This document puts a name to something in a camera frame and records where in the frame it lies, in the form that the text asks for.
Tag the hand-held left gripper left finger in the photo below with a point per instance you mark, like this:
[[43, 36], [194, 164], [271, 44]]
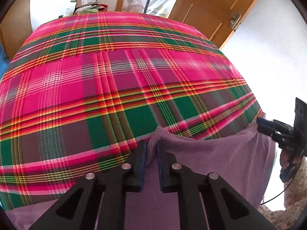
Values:
[[143, 158]]

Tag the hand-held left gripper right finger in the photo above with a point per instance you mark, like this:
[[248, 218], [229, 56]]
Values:
[[160, 163]]

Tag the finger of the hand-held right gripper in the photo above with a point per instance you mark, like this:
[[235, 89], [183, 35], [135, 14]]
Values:
[[263, 121], [266, 129]]

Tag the purple fleece pants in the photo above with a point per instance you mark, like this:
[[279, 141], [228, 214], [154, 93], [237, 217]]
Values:
[[215, 153]]

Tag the person's right forearm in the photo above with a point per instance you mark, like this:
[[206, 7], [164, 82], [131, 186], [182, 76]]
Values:
[[297, 196]]

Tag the person's right hand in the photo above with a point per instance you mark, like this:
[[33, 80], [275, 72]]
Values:
[[285, 160]]

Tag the plaid bed sheet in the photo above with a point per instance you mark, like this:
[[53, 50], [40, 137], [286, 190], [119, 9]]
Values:
[[96, 76]]

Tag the metal door lock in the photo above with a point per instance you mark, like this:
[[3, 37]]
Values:
[[234, 20]]

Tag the wooden door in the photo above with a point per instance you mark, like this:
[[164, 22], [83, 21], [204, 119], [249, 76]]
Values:
[[211, 4]]

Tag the blue printed tote bag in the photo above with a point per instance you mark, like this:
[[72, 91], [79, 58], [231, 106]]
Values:
[[2, 62]]

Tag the wooden wardrobe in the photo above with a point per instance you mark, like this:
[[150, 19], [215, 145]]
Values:
[[7, 43]]

